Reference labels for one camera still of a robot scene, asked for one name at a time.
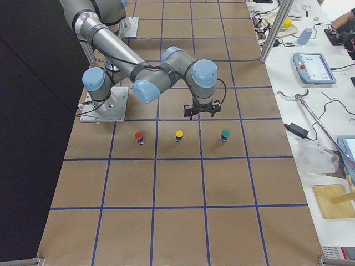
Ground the person hand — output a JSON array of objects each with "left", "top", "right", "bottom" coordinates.
[{"left": 332, "top": 8, "right": 354, "bottom": 30}]

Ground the blue teach pendant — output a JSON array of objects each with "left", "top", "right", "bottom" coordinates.
[
  {"left": 293, "top": 52, "right": 336, "bottom": 84},
  {"left": 337, "top": 135, "right": 354, "bottom": 165}
]

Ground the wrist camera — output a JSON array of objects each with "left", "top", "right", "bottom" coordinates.
[{"left": 184, "top": 100, "right": 221, "bottom": 119}]

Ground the yellow push button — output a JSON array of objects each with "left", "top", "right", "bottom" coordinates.
[{"left": 175, "top": 130, "right": 184, "bottom": 143}]

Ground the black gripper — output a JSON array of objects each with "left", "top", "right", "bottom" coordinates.
[{"left": 187, "top": 100, "right": 219, "bottom": 119}]

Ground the yellow ball in tray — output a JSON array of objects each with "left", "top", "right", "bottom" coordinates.
[{"left": 282, "top": 18, "right": 292, "bottom": 29}]

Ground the green push button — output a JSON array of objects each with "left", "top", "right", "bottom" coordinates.
[{"left": 221, "top": 130, "right": 230, "bottom": 143}]

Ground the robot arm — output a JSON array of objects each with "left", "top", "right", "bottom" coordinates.
[{"left": 61, "top": 1, "right": 222, "bottom": 117}]

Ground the blue plastic cup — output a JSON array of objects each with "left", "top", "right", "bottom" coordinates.
[{"left": 296, "top": 28, "right": 313, "bottom": 46}]

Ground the metal rod with hook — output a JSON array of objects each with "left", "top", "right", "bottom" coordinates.
[{"left": 277, "top": 89, "right": 354, "bottom": 170}]

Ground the black power adapter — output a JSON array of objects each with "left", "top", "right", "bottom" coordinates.
[{"left": 284, "top": 123, "right": 309, "bottom": 139}]

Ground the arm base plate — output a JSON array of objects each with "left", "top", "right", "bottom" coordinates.
[
  {"left": 120, "top": 17, "right": 139, "bottom": 38},
  {"left": 79, "top": 86, "right": 129, "bottom": 123}
]

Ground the clear plastic bag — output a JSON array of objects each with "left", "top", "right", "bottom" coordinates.
[{"left": 291, "top": 139, "right": 339, "bottom": 179}]

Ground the red push button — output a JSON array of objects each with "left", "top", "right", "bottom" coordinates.
[{"left": 135, "top": 132, "right": 144, "bottom": 145}]

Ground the aluminium frame post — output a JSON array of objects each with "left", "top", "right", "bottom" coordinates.
[{"left": 260, "top": 0, "right": 293, "bottom": 63}]

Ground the wooden cutting board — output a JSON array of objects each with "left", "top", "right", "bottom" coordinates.
[{"left": 313, "top": 185, "right": 354, "bottom": 219}]

